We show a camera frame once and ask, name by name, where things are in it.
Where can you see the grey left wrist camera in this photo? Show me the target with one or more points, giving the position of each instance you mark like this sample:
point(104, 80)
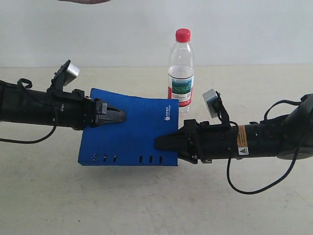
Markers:
point(71, 72)

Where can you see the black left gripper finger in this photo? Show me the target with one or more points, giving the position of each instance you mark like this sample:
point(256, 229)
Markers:
point(107, 115)

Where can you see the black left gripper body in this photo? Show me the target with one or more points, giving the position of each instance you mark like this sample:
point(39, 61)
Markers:
point(77, 111)

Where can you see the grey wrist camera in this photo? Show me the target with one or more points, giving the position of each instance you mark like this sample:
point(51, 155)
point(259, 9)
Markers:
point(71, 72)
point(211, 100)

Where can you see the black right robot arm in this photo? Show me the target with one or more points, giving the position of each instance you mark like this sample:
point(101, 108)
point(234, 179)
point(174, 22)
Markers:
point(272, 137)

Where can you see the clear water bottle red cap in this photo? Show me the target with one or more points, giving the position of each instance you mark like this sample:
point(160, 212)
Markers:
point(181, 70)

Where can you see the blue ring binder notebook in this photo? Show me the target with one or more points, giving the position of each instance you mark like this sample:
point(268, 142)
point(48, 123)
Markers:
point(131, 143)

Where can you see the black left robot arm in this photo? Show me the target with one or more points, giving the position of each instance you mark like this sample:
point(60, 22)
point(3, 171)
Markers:
point(23, 105)

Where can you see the person's open hand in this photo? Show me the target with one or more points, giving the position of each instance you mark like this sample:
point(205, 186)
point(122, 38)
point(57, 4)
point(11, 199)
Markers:
point(87, 1)

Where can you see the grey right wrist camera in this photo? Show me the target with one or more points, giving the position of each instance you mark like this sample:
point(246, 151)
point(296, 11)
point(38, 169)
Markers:
point(211, 100)

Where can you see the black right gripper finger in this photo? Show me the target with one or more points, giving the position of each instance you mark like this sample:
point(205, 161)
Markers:
point(189, 156)
point(179, 142)

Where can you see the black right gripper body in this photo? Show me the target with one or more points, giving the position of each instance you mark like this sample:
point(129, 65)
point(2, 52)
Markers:
point(212, 142)

